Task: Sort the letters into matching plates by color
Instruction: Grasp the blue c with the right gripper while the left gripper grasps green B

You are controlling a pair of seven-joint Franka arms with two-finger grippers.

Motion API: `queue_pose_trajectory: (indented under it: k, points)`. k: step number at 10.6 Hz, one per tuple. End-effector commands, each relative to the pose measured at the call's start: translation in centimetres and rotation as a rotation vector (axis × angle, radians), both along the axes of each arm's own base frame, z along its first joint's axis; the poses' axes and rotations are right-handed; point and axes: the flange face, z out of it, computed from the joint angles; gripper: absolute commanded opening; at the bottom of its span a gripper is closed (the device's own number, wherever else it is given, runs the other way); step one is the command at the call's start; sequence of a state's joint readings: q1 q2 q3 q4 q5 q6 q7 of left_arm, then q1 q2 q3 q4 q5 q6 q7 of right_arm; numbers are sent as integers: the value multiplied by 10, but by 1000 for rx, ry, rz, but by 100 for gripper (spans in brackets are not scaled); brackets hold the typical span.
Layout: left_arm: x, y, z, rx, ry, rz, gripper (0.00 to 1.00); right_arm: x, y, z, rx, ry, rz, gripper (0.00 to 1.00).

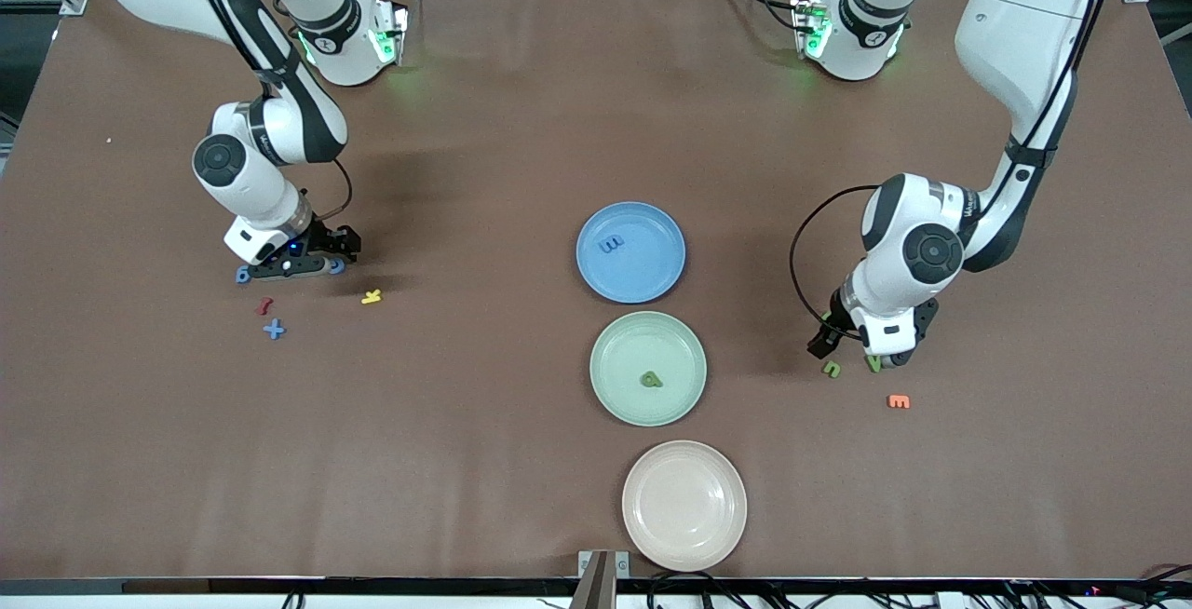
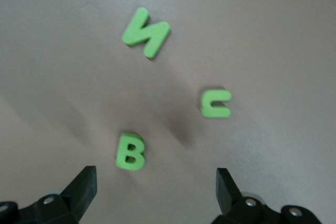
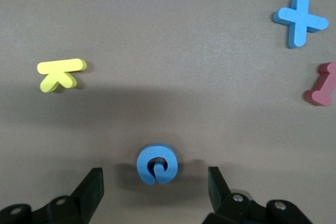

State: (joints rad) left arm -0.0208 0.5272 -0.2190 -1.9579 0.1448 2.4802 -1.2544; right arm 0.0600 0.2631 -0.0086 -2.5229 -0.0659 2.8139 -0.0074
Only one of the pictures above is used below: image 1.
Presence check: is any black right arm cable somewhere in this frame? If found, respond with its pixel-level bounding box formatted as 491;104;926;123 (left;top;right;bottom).
177;0;357;223

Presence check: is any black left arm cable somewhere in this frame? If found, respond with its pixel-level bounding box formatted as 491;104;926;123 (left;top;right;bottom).
790;0;1104;349

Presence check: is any pale pink plate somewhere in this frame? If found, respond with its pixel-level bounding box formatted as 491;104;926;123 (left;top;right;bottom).
622;440;748;573

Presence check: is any brown table mat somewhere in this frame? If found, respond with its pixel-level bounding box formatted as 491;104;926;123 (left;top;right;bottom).
0;0;1192;582

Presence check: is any blue plate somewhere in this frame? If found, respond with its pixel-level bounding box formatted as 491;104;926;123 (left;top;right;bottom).
576;201;687;305

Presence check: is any pale green plate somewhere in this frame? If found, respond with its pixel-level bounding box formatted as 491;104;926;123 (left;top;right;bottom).
589;311;708;427

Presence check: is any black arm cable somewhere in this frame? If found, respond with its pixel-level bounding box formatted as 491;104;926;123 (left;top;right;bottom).
790;0;1104;349
177;0;357;223

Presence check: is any grey metal bracket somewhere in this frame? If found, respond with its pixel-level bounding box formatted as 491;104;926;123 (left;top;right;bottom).
577;549;631;609

